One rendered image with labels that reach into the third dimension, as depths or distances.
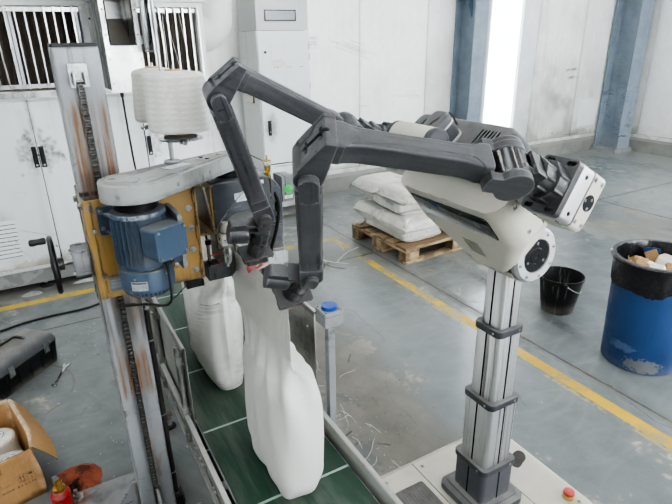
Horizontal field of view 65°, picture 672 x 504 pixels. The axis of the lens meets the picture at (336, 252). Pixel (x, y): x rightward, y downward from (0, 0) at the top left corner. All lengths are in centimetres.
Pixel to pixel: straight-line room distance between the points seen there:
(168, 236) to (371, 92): 550
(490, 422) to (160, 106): 134
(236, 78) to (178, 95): 19
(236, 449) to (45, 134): 296
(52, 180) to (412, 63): 450
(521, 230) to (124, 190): 99
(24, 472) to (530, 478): 199
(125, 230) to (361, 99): 540
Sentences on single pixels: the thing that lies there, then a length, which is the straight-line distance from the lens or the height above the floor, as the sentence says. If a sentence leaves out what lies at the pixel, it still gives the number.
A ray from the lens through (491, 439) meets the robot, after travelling 186.
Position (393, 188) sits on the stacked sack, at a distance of 446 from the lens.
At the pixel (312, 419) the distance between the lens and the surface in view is 168.
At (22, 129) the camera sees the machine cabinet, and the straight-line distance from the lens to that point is 438.
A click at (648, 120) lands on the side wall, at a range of 997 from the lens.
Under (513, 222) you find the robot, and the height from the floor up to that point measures 136.
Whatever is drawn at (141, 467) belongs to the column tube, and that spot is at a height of 31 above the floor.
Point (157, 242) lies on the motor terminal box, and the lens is 145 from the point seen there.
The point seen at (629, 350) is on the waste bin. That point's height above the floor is 14.
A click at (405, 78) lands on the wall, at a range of 706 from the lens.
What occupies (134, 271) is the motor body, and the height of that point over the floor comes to 117.
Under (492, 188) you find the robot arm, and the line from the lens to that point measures 103.
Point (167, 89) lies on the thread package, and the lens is 147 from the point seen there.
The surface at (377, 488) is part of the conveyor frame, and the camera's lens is 190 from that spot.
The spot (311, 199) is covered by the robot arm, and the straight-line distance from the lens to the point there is 98.
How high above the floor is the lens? 175
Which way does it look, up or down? 22 degrees down
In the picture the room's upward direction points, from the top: 1 degrees counter-clockwise
